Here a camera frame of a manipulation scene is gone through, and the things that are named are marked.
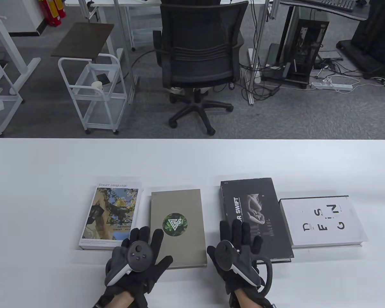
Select grey floor plate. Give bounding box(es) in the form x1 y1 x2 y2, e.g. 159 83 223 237
318 50 344 61

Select white photo cover book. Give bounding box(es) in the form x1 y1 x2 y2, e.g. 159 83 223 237
79 182 143 251

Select black photo cover book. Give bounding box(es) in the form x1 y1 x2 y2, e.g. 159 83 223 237
220 177 295 264

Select dark brown table board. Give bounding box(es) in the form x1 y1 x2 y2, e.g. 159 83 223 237
51 22 115 60

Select white desk leg frame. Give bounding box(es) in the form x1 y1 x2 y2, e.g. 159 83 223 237
0 6 41 95

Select aluminium frame post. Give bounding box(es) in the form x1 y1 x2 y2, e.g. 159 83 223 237
248 0 273 106
113 0 139 105

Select black mesh office chair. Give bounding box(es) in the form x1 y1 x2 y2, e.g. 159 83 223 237
152 0 249 136

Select person's right forearm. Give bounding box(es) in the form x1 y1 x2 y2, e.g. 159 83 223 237
236 289 254 308

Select dark grey laptop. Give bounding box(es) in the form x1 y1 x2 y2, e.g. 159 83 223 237
266 43 281 68

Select person's left hand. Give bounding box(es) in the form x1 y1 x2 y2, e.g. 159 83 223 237
115 227 174 299

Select white drawer unit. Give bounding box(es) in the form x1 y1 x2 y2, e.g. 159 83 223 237
128 6 162 48

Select white power strip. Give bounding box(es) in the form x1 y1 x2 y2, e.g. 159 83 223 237
311 82 353 90

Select person's right hand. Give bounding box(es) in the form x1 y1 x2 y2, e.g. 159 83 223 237
207 220 274 308

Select black equipment stand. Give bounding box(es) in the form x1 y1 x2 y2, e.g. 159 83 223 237
336 0 385 80

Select dark keyboard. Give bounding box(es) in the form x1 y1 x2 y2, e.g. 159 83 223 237
321 0 356 12

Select grey book green circle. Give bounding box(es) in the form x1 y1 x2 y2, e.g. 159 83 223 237
150 189 208 269

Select white rolling cart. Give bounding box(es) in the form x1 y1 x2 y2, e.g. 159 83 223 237
58 54 129 134

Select black curved desk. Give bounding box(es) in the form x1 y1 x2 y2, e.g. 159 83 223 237
276 0 370 64

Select person's left forearm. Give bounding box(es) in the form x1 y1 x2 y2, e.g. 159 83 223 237
111 290 136 308

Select grey white controller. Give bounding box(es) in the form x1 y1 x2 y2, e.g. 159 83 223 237
105 239 153 287
215 240 274 293

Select white book black letters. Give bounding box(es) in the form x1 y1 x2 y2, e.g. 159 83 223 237
278 195 369 249

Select black computer tower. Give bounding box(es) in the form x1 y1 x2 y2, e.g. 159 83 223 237
284 19 329 89

